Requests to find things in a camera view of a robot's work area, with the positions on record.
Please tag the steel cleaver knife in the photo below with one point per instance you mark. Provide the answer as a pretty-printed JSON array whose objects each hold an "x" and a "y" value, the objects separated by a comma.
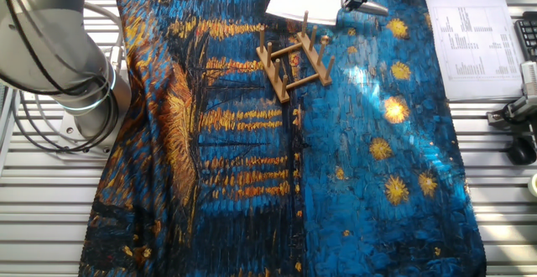
[{"x": 302, "y": 4}]

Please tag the printed paper sheet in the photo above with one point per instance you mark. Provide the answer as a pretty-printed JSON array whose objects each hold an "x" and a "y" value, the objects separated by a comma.
[{"x": 474, "y": 46}]

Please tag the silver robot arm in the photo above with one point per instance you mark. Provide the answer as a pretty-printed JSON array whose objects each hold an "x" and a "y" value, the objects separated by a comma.
[{"x": 50, "y": 38}]

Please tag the wooden peg rack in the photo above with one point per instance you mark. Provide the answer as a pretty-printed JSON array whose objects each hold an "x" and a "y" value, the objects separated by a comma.
[{"x": 312, "y": 52}]

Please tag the black keyboard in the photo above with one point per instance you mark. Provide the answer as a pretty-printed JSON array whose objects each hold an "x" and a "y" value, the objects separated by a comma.
[{"x": 528, "y": 38}]

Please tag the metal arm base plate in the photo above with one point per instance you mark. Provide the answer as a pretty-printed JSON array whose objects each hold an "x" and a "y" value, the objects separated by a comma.
[{"x": 69, "y": 136}]

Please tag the white tape roll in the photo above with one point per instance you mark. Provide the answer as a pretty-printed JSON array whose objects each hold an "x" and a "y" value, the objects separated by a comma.
[{"x": 534, "y": 184}]

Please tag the aluminium mount bracket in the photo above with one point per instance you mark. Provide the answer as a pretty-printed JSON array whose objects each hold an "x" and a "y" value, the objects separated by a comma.
[{"x": 516, "y": 109}]

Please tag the starry night painting cloth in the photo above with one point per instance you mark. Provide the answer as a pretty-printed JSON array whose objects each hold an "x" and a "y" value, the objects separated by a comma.
[{"x": 251, "y": 184}]

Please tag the black computer mouse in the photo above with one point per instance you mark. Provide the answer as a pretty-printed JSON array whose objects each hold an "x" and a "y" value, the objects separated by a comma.
[{"x": 522, "y": 153}]

